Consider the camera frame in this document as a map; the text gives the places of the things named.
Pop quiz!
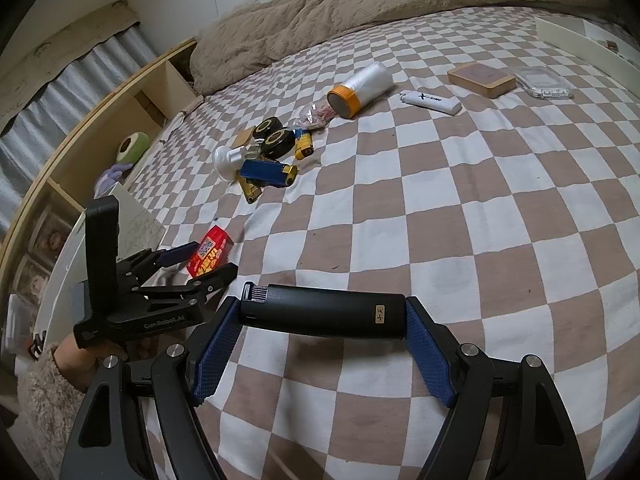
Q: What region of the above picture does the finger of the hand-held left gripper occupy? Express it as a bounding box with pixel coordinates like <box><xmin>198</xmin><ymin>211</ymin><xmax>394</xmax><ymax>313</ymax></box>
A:
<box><xmin>117</xmin><ymin>241</ymin><xmax>201</xmax><ymax>281</ymax></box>
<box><xmin>136</xmin><ymin>262</ymin><xmax>240</xmax><ymax>307</ymax></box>

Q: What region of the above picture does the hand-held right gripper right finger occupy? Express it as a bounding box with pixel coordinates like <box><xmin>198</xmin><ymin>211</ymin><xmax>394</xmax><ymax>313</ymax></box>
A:
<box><xmin>405</xmin><ymin>296</ymin><xmax>586</xmax><ymax>480</ymax></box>

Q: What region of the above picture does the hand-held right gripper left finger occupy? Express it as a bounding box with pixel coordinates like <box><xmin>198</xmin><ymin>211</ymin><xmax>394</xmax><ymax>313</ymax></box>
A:
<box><xmin>60</xmin><ymin>297</ymin><xmax>243</xmax><ymax>480</ymax></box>

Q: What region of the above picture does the red snack packet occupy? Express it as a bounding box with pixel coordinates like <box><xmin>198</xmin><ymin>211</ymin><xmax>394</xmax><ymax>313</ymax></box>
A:
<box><xmin>187</xmin><ymin>225</ymin><xmax>234</xmax><ymax>279</ymax></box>

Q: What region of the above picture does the white rectangular storage box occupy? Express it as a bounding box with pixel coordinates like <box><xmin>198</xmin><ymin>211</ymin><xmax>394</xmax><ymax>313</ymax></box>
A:
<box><xmin>35</xmin><ymin>182</ymin><xmax>168</xmax><ymax>361</ymax></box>

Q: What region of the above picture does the black lighter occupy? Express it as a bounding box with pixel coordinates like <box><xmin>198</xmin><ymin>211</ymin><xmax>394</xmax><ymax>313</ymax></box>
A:
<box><xmin>239</xmin><ymin>282</ymin><xmax>408</xmax><ymax>342</ymax></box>

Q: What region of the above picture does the white lighter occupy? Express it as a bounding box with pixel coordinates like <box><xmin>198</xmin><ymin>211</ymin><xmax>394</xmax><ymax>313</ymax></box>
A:
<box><xmin>400</xmin><ymin>90</ymin><xmax>463</xmax><ymax>116</ymax></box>

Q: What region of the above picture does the person's left forearm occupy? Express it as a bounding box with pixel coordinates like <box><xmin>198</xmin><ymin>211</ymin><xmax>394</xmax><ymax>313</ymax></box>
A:
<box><xmin>19</xmin><ymin>350</ymin><xmax>91</xmax><ymax>463</ymax></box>

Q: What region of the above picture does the person's left hand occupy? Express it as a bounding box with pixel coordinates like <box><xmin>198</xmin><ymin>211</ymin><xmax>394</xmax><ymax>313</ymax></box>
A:
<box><xmin>51</xmin><ymin>344</ymin><xmax>113</xmax><ymax>392</ymax></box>

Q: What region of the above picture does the clear display case red doll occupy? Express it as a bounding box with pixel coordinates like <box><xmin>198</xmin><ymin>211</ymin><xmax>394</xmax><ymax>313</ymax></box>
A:
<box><xmin>31</xmin><ymin>207</ymin><xmax>71</xmax><ymax>261</ymax></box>

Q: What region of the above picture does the clear display case beige plush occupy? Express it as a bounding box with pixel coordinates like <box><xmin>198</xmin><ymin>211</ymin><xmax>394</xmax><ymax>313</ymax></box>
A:
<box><xmin>12</xmin><ymin>257</ymin><xmax>48</xmax><ymax>306</ymax></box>

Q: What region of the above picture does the purple plush toy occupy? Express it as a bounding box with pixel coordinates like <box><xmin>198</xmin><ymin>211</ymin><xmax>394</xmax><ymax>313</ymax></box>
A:
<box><xmin>95</xmin><ymin>162</ymin><xmax>131</xmax><ymax>198</ymax></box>

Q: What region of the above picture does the white light bulb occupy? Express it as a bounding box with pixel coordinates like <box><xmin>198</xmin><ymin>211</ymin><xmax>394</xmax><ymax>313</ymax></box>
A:
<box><xmin>212</xmin><ymin>145</ymin><xmax>251</xmax><ymax>181</ymax></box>

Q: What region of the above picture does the green avocado plush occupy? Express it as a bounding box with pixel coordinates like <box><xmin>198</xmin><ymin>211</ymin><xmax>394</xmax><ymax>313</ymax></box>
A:
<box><xmin>116</xmin><ymin>132</ymin><xmax>151</xmax><ymax>163</ymax></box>

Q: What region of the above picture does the black tape roll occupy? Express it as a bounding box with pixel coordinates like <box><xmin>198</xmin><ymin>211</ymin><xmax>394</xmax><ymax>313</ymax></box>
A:
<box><xmin>262</xmin><ymin>129</ymin><xmax>296</xmax><ymax>158</ymax></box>
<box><xmin>252</xmin><ymin>116</ymin><xmax>283</xmax><ymax>141</ymax></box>

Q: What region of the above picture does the checkered bed sheet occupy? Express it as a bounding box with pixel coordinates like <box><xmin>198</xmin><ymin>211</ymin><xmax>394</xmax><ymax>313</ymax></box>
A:
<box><xmin>65</xmin><ymin>7</ymin><xmax>640</xmax><ymax>480</ymax></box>

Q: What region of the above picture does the wooden headboard shelf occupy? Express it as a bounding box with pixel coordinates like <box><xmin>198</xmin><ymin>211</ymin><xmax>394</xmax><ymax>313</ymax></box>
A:
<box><xmin>0</xmin><ymin>37</ymin><xmax>203</xmax><ymax>311</ymax></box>

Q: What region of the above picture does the grey curtain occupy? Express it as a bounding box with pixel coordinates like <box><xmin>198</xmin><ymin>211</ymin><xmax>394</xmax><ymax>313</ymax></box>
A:
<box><xmin>0</xmin><ymin>24</ymin><xmax>161</xmax><ymax>216</ymax></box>

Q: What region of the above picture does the beige printed curtain valance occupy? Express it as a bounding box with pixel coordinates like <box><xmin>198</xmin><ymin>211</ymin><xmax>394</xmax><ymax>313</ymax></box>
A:
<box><xmin>0</xmin><ymin>0</ymin><xmax>141</xmax><ymax>133</ymax></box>

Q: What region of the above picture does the plastic film roll orange tape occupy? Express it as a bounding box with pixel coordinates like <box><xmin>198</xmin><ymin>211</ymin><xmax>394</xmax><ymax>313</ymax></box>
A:
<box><xmin>327</xmin><ymin>62</ymin><xmax>393</xmax><ymax>118</ymax></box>

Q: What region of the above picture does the brown wooden block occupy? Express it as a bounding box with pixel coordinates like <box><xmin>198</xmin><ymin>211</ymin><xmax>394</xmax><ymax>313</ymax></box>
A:
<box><xmin>447</xmin><ymin>64</ymin><xmax>516</xmax><ymax>97</ymax></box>

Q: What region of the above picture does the clear plastic case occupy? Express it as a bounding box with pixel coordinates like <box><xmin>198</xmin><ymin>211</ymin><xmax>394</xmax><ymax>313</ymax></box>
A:
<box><xmin>517</xmin><ymin>67</ymin><xmax>573</xmax><ymax>101</ymax></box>

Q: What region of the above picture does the beige fluffy blanket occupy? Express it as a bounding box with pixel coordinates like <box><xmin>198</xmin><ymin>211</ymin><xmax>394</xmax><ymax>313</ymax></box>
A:
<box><xmin>190</xmin><ymin>0</ymin><xmax>640</xmax><ymax>96</ymax></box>

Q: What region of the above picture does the white cardboard tray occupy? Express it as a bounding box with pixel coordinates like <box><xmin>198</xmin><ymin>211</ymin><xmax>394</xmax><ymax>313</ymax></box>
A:
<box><xmin>534</xmin><ymin>15</ymin><xmax>640</xmax><ymax>92</ymax></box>

